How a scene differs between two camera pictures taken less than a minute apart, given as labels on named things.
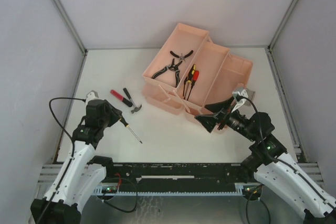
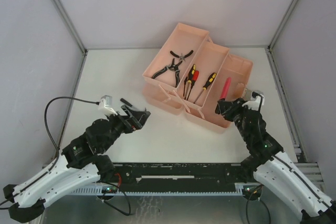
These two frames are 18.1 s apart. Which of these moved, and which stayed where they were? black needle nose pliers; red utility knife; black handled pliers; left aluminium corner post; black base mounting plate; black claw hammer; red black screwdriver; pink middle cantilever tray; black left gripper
Moved: red utility knife; black left gripper; black claw hammer
Stayed: black handled pliers; left aluminium corner post; red black screwdriver; black base mounting plate; black needle nose pliers; pink middle cantilever tray
